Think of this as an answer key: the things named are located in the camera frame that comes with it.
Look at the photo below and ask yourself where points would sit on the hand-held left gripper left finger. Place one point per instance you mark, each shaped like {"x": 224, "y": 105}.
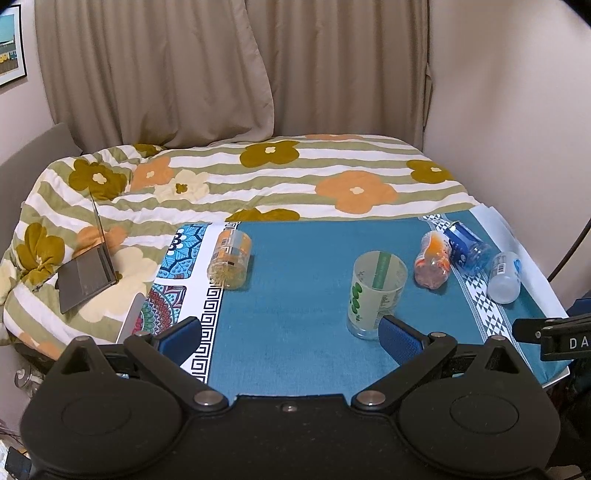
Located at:
{"x": 181, "y": 336}

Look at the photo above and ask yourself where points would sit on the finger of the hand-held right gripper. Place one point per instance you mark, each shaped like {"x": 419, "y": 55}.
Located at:
{"x": 531, "y": 328}

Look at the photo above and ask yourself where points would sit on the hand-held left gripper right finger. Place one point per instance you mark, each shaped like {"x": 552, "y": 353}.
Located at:
{"x": 398, "y": 339}

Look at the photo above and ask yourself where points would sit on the clear cup with green print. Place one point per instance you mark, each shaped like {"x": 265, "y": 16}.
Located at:
{"x": 376, "y": 295}

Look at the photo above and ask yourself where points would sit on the clear cup with orange labels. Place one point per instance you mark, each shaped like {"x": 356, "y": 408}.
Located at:
{"x": 229, "y": 261}

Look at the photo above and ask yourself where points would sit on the silver closed laptop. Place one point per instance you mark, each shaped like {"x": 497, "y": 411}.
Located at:
{"x": 131, "y": 319}

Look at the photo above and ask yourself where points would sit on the clear white-label bottle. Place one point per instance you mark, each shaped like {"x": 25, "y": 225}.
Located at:
{"x": 505, "y": 278}

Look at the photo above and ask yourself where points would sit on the orange plastic bottle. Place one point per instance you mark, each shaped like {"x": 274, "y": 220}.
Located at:
{"x": 432, "y": 263}

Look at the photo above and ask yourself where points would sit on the blue plastic bottle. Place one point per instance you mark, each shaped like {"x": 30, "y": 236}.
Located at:
{"x": 467, "y": 249}

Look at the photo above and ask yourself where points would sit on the teal patterned tablecloth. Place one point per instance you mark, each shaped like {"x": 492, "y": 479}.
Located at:
{"x": 300, "y": 300}

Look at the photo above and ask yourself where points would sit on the dark grey open laptop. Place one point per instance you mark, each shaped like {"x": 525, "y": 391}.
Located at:
{"x": 87, "y": 277}

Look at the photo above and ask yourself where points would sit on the striped floral blanket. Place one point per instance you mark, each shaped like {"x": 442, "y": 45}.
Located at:
{"x": 277, "y": 184}

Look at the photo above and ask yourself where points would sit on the grey headboard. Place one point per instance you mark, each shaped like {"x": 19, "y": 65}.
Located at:
{"x": 37, "y": 152}

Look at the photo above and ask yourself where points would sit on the beige curtain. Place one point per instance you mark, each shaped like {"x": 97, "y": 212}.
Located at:
{"x": 152, "y": 69}
{"x": 341, "y": 69}

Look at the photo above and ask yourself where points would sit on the framed wall picture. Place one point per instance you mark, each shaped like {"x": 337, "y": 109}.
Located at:
{"x": 10, "y": 46}

